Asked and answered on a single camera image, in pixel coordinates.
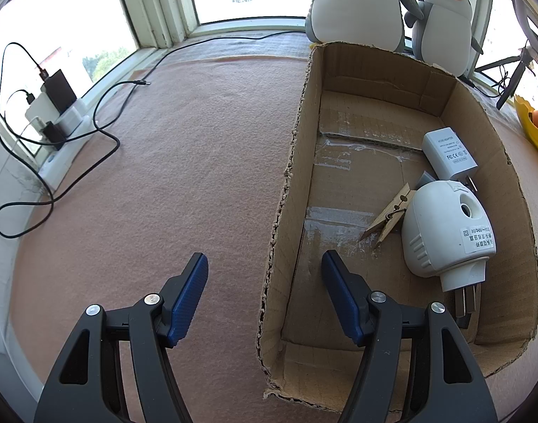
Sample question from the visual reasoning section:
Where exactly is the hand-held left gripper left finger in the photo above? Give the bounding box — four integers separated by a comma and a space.
33, 252, 209, 423

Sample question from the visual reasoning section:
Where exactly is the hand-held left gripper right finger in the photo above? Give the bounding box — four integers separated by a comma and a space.
321, 250, 499, 423

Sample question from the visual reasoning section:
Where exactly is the wooden clothespin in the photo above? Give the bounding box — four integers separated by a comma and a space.
358, 183, 413, 245

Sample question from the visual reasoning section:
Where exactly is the white rounded plug-in device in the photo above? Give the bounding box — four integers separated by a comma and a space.
401, 179, 496, 329

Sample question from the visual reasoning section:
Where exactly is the cardboard box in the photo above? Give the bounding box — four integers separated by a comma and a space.
256, 42, 538, 406

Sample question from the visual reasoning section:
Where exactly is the white power adapter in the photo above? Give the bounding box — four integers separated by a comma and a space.
422, 127, 479, 192

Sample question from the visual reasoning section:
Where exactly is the pink felt mat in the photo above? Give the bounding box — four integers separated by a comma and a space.
8, 55, 538, 423

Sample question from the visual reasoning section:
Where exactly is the white power strip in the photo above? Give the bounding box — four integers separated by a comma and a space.
37, 112, 94, 188

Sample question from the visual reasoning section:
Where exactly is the small black plug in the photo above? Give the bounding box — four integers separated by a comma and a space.
43, 121, 69, 148

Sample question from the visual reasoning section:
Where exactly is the white plug adapter block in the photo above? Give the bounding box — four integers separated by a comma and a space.
57, 100, 86, 135

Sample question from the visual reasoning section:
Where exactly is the white flat charger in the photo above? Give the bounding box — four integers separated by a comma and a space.
25, 92, 60, 126

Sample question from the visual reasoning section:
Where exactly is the black power bank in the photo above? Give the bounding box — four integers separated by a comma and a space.
43, 69, 78, 111

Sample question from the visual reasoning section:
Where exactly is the yellow fruit bowl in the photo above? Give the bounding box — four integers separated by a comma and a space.
514, 94, 538, 161

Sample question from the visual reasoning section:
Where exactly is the grey striped cloth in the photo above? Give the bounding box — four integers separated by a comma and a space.
150, 31, 316, 60

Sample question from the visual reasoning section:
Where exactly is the black tripod stand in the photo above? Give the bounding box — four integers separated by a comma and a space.
474, 46, 538, 111

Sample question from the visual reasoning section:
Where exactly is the small penguin plush toy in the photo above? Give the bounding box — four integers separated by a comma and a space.
403, 0, 485, 78

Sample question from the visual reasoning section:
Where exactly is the large penguin plush toy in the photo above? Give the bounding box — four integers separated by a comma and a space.
296, 0, 426, 54

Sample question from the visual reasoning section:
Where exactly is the black cable with loose plug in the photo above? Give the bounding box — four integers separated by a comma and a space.
0, 80, 151, 239

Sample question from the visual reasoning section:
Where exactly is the long black cable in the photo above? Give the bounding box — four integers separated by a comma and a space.
145, 31, 309, 78

